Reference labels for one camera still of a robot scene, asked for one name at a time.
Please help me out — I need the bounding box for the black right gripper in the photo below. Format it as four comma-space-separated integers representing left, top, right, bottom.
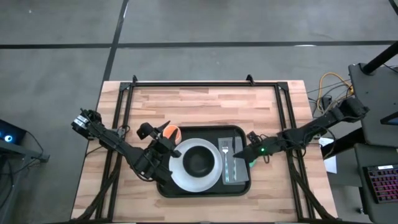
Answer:
233, 138, 282, 161

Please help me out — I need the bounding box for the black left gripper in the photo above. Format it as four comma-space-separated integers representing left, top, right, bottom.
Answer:
148, 120, 183, 159

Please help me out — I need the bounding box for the orange mug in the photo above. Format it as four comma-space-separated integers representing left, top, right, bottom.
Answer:
162, 124, 182, 146

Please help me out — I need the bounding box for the grey cloth napkin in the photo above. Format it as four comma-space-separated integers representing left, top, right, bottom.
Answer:
217, 136, 251, 186

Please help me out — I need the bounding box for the fork with patterned handle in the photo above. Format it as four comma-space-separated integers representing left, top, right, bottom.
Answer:
221, 146, 231, 184

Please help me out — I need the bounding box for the black bowl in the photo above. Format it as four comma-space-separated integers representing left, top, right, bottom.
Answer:
182, 145, 216, 175

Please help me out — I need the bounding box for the white round plate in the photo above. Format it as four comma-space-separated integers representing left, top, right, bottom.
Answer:
168, 137, 224, 193

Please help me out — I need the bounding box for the black plastic tray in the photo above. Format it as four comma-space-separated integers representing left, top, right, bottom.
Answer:
155, 124, 252, 198

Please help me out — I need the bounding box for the white paper sheet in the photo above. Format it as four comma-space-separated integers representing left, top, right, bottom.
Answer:
318, 136, 338, 175

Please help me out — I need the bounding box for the black power adapter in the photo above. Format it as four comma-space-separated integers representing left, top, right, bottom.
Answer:
321, 95, 336, 113

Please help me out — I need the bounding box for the black diagonal beam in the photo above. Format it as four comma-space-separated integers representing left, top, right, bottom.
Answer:
321, 127, 365, 160

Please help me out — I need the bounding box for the dark grey desk with keyboard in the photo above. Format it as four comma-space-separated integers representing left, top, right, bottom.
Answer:
353, 142, 398, 224

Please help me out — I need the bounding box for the backlit computer keyboard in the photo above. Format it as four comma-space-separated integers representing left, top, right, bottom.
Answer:
363, 164, 398, 205

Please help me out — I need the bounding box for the grey desk top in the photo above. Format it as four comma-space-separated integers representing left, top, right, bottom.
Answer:
348, 63, 398, 147

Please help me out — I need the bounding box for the dark screen corner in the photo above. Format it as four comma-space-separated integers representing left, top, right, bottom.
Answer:
380, 111, 398, 127

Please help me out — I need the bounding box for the grey metal stand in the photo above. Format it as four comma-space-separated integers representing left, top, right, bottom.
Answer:
0, 139, 51, 224

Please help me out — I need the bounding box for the black computer with blue light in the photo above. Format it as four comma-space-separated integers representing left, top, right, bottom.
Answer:
0, 119, 27, 146

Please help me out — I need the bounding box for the black round pole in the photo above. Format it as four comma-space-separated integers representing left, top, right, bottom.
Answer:
361, 40, 398, 76

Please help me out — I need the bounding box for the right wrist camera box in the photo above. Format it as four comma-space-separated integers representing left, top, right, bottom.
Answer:
246, 131, 259, 145

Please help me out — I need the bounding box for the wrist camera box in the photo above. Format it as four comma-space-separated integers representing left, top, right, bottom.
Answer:
246, 131, 259, 145
136, 122, 154, 140

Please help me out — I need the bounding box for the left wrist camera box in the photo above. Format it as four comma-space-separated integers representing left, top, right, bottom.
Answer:
136, 122, 154, 140

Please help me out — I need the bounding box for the black aluminium table frame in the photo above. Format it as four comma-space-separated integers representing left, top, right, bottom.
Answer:
70, 74, 339, 223

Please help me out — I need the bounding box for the yellow cable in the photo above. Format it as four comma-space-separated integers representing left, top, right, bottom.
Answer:
317, 72, 356, 113

